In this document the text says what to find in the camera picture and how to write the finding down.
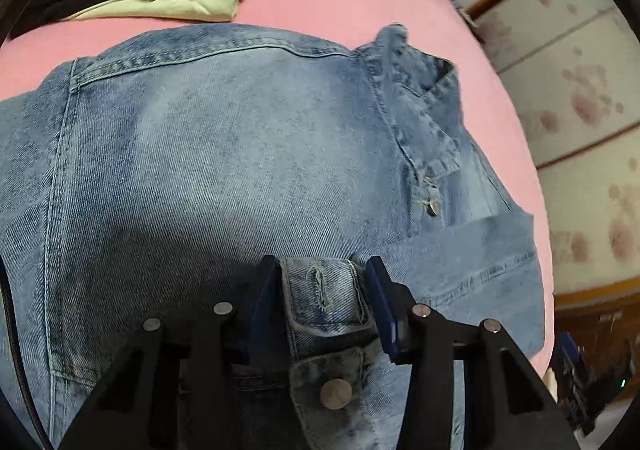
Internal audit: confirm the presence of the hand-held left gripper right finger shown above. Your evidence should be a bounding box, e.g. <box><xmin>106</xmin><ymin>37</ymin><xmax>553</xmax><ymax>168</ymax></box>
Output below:
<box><xmin>364</xmin><ymin>256</ymin><xmax>583</xmax><ymax>450</ymax></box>

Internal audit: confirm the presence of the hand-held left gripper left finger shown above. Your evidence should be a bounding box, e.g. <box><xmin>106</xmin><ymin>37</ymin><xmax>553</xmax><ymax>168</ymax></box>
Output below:
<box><xmin>59</xmin><ymin>255</ymin><xmax>297</xmax><ymax>450</ymax></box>

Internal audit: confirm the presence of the blue denim jacket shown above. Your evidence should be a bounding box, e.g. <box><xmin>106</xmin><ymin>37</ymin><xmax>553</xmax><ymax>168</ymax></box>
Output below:
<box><xmin>0</xmin><ymin>23</ymin><xmax>547</xmax><ymax>450</ymax></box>

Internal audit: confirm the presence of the black device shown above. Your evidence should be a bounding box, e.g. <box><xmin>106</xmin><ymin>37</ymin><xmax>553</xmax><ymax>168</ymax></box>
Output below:
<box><xmin>549</xmin><ymin>330</ymin><xmax>632</xmax><ymax>437</ymax></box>

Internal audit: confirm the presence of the dark wooden cabinet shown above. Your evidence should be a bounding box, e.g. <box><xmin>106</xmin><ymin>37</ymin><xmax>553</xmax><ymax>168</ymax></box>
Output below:
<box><xmin>552</xmin><ymin>287</ymin><xmax>640</xmax><ymax>406</ymax></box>

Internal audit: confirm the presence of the floral panel wardrobe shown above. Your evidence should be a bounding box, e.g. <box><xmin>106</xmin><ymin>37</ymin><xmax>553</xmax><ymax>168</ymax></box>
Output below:
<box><xmin>432</xmin><ymin>0</ymin><xmax>640</xmax><ymax>296</ymax></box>

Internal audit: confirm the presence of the small grey bedside item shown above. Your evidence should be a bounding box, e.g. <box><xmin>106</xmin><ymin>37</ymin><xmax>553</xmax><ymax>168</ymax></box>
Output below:
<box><xmin>449</xmin><ymin>0</ymin><xmax>482</xmax><ymax>30</ymax></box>

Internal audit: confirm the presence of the black cable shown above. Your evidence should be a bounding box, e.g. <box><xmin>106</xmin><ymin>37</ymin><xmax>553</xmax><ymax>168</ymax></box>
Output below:
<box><xmin>0</xmin><ymin>257</ymin><xmax>53</xmax><ymax>450</ymax></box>

